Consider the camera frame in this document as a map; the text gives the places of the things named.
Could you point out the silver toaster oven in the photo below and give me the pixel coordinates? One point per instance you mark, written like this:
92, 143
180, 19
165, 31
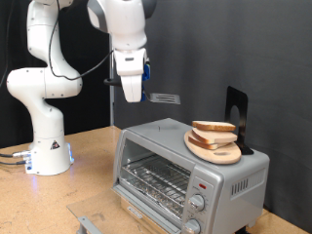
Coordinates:
175, 149

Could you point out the dark grey backdrop curtain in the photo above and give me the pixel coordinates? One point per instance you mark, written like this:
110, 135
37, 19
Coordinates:
211, 48

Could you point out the silver oven knob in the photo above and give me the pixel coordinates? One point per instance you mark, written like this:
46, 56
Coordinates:
192, 226
197, 202

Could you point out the black backdrop cloth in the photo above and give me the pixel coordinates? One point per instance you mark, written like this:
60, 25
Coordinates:
91, 113

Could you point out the black metal bookend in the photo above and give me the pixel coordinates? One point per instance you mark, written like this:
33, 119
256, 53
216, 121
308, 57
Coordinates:
237, 96

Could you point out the metal pole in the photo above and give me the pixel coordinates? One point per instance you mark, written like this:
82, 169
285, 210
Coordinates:
112, 110

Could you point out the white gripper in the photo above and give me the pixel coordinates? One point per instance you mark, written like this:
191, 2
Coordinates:
131, 81

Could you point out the black spatula with blue block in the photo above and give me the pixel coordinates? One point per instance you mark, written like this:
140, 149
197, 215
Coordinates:
165, 98

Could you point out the wooden block under oven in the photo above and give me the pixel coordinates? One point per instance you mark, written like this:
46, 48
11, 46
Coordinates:
130, 208

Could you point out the round wooden cutting board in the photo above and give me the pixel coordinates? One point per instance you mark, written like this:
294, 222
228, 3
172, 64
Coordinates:
221, 157

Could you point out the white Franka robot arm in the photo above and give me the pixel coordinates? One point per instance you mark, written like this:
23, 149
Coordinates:
42, 123

